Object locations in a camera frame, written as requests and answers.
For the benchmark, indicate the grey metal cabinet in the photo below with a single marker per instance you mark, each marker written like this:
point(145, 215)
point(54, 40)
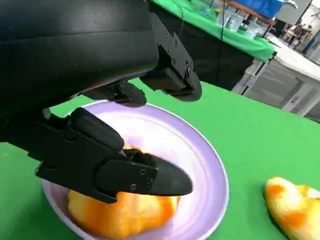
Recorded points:
point(282, 85)

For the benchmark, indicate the green cloth on background table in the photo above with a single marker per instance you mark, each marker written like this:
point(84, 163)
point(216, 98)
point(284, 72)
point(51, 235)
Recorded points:
point(225, 32)

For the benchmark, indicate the blue plastic sheet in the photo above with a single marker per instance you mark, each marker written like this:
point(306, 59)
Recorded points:
point(260, 6)

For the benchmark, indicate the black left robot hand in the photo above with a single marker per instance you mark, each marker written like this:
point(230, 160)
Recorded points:
point(62, 50)

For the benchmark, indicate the black backdrop cloth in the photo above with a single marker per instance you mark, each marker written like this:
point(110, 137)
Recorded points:
point(205, 55)

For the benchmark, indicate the lilac plate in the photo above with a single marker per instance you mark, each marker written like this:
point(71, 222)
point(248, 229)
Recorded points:
point(200, 162)

